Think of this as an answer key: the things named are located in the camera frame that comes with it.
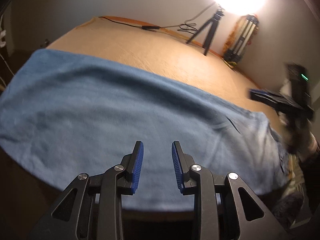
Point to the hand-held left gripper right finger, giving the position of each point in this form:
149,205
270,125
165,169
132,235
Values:
178,170

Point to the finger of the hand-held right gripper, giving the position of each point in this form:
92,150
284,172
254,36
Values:
265,96

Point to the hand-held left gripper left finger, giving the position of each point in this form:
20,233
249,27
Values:
138,170

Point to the light blue denim pants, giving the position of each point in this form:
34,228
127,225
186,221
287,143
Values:
100,105

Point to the person's right forearm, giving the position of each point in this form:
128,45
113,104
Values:
313,146

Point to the folded grey tripod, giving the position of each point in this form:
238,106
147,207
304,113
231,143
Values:
243,37

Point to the orange floral cloth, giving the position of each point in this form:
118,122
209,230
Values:
231,37

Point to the small black tripod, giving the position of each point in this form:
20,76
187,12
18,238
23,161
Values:
210,35

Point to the dark patterned cloth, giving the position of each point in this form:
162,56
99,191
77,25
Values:
287,207

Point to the wall socket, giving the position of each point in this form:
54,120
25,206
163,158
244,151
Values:
46,43

